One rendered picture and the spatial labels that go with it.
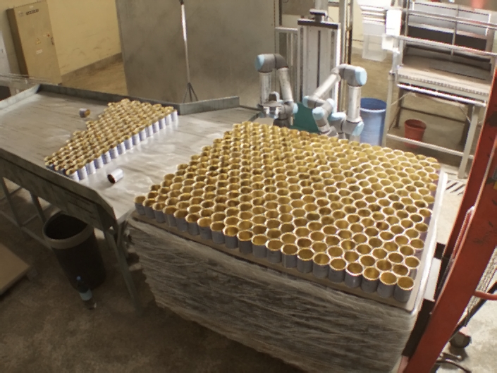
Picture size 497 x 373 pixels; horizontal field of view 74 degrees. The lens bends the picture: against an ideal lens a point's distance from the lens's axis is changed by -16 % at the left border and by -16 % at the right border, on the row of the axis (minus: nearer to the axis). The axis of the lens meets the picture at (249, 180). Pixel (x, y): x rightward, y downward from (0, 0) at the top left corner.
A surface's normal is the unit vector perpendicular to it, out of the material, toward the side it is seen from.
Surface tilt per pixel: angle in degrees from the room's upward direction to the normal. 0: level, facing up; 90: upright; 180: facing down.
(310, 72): 90
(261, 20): 90
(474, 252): 90
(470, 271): 90
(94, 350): 0
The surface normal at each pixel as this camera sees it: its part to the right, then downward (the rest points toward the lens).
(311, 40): -0.55, 0.47
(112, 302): -0.04, -0.84
